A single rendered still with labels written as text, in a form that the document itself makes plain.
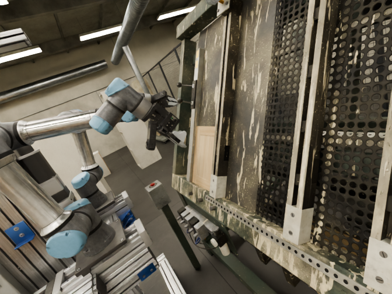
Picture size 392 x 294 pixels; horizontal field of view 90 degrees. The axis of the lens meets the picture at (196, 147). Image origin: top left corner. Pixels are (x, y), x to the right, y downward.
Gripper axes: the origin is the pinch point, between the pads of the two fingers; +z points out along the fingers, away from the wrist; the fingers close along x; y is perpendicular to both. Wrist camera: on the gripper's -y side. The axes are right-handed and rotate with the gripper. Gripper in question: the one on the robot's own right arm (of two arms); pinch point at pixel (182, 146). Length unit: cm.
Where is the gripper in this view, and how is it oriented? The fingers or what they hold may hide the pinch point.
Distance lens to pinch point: 82.6
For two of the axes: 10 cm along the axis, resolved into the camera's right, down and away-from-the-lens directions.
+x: -4.7, -1.1, 8.8
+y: 5.4, -8.2, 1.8
